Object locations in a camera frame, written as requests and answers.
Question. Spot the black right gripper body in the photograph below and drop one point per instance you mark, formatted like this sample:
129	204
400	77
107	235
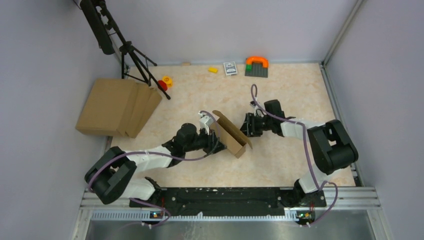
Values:
266	122

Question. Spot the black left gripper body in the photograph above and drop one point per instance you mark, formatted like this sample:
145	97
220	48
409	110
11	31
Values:
205	141

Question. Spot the brown cardboard box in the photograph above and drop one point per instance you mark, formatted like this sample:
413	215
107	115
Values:
231	136

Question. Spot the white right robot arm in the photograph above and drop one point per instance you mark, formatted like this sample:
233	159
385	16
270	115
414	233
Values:
331	146

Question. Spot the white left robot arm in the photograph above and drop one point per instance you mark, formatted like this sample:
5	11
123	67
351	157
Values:
112	176

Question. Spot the grey building baseplate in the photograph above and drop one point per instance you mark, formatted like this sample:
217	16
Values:
257	71

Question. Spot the orange arch toy piece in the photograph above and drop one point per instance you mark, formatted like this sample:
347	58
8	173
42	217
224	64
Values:
257	59

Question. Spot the blue playing card deck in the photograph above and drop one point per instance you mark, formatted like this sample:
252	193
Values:
230	68

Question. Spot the yellow toy block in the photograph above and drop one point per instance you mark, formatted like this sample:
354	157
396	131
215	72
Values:
213	70

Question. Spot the red round toy disc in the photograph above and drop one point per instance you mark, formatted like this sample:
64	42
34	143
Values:
163	85

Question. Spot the yellow round toy disc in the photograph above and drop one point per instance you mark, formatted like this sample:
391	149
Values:
168	81

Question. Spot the stack of folded cardboard boxes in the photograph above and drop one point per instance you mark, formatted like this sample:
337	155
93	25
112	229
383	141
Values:
117	108

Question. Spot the aluminium frame rail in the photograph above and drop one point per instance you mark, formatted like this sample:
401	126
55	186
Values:
334	206

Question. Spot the black camera tripod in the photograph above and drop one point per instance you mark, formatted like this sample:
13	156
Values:
111	41

